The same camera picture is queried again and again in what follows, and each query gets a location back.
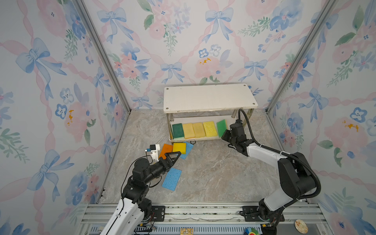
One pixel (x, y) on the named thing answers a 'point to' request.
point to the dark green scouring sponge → (178, 131)
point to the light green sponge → (222, 127)
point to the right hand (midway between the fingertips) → (224, 131)
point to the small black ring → (193, 143)
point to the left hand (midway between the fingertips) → (179, 156)
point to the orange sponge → (166, 148)
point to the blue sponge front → (172, 178)
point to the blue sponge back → (189, 148)
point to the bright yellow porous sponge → (210, 129)
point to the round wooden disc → (301, 226)
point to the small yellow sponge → (179, 147)
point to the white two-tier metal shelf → (198, 112)
